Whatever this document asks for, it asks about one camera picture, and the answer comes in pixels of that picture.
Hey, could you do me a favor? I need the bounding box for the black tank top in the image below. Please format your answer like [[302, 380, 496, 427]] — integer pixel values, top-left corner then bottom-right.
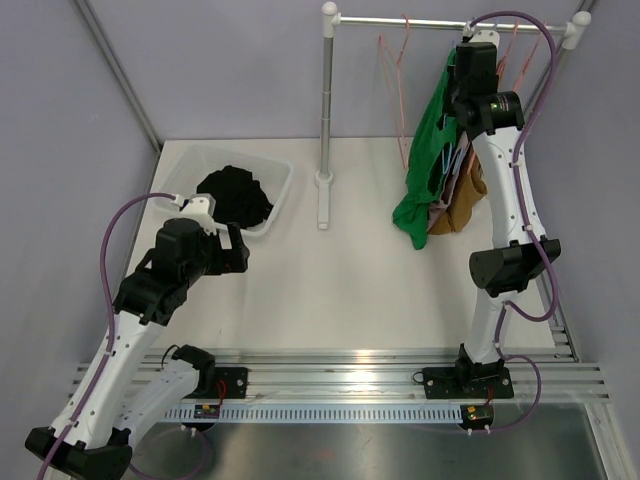
[[196, 165, 273, 229]]

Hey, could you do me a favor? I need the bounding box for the pink wire hanger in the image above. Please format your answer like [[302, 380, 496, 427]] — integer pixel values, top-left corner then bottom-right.
[[377, 15, 411, 170]]

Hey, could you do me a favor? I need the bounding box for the green tank top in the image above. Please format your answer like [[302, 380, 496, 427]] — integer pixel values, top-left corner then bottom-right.
[[392, 48, 459, 250]]

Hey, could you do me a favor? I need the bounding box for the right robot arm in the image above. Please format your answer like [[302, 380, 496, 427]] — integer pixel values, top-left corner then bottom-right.
[[443, 40, 561, 399]]

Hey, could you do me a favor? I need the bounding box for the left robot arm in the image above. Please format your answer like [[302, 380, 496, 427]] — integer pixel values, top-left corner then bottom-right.
[[25, 218, 249, 479]]

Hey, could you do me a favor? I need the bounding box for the mauve tank top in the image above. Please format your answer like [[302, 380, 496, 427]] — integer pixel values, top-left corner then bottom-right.
[[427, 147, 469, 230]]

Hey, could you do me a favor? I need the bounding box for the brown tank top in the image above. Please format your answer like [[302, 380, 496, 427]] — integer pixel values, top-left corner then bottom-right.
[[427, 152, 487, 235]]

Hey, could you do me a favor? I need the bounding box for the metal clothes rack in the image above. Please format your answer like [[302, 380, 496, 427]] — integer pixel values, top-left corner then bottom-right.
[[314, 1, 598, 231]]

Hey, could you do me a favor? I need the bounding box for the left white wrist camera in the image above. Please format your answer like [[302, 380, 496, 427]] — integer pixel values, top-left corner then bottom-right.
[[171, 194, 218, 235]]

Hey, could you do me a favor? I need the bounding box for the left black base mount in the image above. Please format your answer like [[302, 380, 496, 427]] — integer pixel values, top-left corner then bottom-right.
[[198, 366, 249, 400]]

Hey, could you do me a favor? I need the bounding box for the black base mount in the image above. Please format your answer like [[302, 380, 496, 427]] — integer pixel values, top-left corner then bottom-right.
[[198, 366, 249, 400], [418, 367, 515, 400]]

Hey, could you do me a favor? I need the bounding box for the white slotted cable duct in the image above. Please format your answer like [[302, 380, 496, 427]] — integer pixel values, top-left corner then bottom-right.
[[160, 403, 462, 425]]

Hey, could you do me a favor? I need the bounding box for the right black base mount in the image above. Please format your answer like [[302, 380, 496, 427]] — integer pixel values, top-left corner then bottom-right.
[[418, 367, 515, 400]]

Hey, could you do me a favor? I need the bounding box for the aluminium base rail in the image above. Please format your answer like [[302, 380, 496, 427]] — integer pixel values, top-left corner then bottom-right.
[[74, 348, 609, 401]]

